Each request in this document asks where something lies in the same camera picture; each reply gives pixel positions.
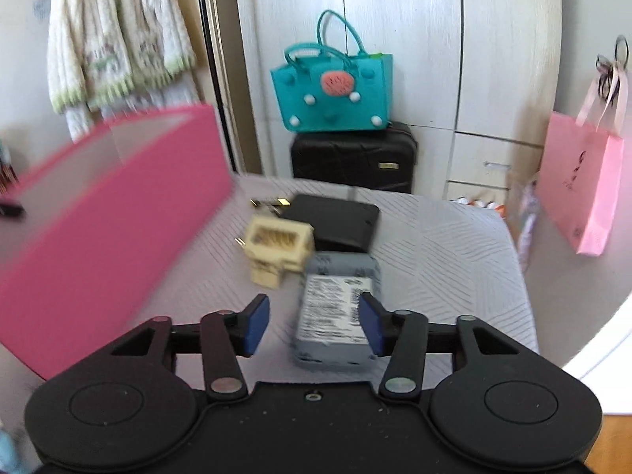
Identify pink paper gift bag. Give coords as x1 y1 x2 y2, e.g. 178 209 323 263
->
536 37 630 258

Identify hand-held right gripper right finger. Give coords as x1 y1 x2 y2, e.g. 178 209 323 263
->
358 292 524 402

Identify pack of orange drink bottles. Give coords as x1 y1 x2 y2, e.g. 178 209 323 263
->
450 196 508 216

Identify white green fleece jacket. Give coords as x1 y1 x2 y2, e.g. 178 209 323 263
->
46 0 199 115

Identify pink storage box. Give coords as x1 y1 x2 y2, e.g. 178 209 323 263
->
0 103 236 382

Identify grey battery pack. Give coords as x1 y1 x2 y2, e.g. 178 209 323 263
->
290 251 382 369

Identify teal felt handbag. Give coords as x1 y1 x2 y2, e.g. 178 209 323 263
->
269 8 395 134

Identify white printed plastic bag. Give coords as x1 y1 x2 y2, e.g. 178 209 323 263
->
515 172 541 273

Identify white fleece pants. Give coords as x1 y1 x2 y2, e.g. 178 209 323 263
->
63 71 201 143

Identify black flat box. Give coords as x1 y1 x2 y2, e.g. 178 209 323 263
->
283 194 381 253

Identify gold tipped black cable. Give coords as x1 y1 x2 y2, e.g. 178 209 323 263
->
249 197 295 216

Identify cream plug adapter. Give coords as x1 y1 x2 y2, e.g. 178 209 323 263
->
235 214 316 288

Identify black hard suitcase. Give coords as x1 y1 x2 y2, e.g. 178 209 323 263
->
289 120 419 195

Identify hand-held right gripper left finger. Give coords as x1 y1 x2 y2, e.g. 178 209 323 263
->
109 293 271 403

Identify white wardrobe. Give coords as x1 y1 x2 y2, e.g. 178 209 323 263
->
232 0 564 211

